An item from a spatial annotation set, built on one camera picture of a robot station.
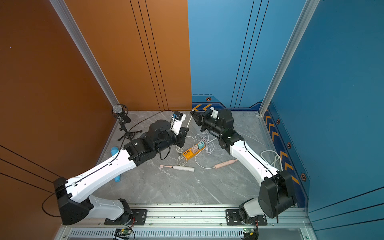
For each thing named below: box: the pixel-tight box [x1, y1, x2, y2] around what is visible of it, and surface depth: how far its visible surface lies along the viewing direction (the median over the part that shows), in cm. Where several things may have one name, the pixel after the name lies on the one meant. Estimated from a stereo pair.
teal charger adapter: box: [198, 141, 205, 149], surface depth 94 cm
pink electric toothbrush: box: [214, 159, 238, 169], surface depth 93 cm
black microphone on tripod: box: [112, 104, 143, 141], surface depth 93 cm
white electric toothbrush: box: [159, 165, 195, 172], surface depth 91 cm
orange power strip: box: [182, 144, 206, 161], surface depth 96 cm
